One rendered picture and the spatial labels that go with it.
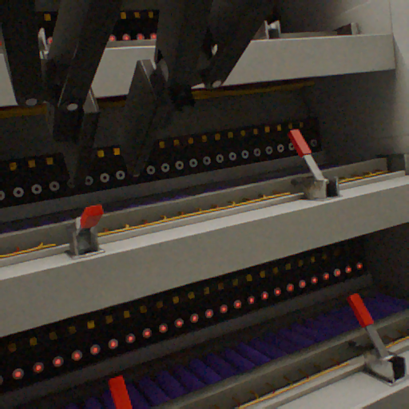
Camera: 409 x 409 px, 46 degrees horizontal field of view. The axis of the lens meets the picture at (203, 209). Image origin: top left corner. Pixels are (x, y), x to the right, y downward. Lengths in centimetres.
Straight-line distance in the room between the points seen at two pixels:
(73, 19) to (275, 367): 41
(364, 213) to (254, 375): 21
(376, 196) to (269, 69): 19
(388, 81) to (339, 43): 11
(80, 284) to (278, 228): 20
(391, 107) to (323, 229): 25
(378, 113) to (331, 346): 34
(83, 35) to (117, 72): 30
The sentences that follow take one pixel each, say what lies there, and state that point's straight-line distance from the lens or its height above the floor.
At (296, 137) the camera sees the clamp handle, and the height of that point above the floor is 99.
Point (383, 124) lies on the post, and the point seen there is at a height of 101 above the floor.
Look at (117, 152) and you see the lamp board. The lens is 62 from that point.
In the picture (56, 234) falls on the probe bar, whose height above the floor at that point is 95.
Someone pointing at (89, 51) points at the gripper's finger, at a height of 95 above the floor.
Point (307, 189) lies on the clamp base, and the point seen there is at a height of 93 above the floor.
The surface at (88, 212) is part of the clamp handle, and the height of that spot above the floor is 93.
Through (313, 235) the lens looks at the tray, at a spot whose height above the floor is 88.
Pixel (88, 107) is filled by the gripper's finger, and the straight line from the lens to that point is 24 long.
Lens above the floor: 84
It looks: 11 degrees up
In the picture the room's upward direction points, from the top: 17 degrees counter-clockwise
